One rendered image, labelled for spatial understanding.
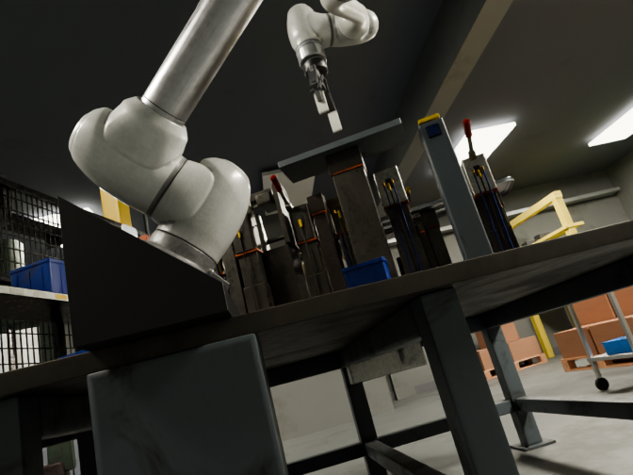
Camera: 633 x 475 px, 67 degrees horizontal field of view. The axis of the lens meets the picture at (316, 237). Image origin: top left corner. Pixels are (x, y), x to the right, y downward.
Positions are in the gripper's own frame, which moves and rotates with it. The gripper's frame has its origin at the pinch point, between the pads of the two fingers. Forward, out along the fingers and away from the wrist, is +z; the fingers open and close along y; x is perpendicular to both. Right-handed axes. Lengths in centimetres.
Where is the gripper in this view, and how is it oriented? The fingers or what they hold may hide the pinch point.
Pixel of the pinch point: (330, 119)
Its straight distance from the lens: 148.1
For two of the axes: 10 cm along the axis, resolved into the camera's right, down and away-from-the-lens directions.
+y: 3.3, 1.9, 9.2
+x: -9.1, 3.2, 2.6
